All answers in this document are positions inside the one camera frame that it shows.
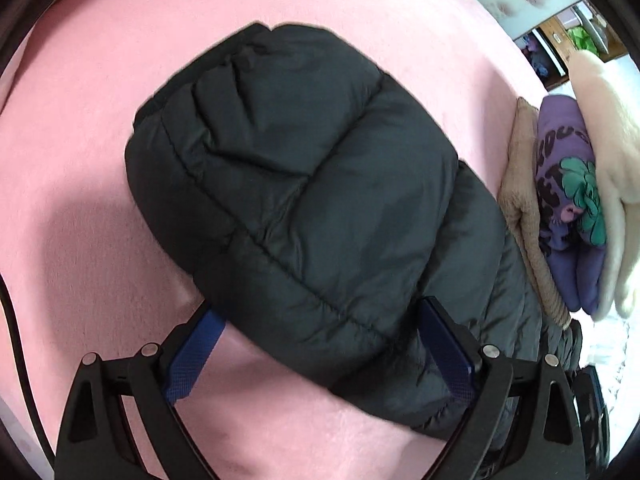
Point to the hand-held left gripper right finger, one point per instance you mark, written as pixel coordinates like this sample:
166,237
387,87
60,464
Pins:
447,355

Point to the green bag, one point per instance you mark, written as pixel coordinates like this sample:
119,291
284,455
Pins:
580,39

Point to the black puffer jacket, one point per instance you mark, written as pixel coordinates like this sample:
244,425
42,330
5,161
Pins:
300,185

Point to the beige folded towel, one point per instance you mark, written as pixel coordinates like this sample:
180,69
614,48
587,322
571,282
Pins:
520,200

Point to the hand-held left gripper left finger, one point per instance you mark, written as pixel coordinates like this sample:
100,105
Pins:
192,360

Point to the purple printed garment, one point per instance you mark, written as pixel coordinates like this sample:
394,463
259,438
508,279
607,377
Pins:
565,260

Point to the wooden wardrobe with floral doors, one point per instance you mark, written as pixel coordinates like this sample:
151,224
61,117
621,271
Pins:
525,10

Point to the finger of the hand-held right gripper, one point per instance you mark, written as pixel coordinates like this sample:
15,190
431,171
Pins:
592,405

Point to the cream fleece garment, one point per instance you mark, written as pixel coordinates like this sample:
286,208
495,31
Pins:
610,110

